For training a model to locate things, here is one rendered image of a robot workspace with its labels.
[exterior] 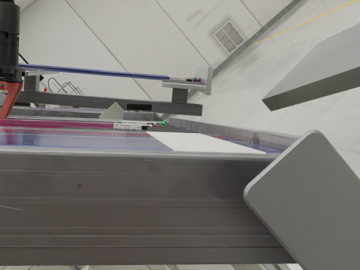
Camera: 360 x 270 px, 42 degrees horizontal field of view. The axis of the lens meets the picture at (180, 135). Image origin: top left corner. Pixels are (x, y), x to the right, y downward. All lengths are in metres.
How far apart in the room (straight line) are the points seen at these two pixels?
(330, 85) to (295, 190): 0.74
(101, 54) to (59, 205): 8.15
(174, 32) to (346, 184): 8.32
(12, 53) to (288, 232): 0.68
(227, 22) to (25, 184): 8.51
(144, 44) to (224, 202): 8.19
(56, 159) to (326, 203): 0.14
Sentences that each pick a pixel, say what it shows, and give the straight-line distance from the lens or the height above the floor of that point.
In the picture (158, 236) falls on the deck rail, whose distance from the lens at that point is 0.26.
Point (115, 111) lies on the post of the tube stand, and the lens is 1.22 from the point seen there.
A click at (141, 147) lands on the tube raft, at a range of 0.30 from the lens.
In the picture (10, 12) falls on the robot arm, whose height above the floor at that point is 1.05.
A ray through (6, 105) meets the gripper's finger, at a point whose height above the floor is 0.94.
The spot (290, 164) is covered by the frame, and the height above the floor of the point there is 0.75.
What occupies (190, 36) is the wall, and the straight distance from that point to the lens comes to 8.56.
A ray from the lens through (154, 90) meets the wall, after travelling 8.39.
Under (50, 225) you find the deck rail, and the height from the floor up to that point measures 0.80.
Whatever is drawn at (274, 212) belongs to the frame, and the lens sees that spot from 0.23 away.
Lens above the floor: 0.83
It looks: 8 degrees down
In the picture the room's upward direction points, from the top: 41 degrees counter-clockwise
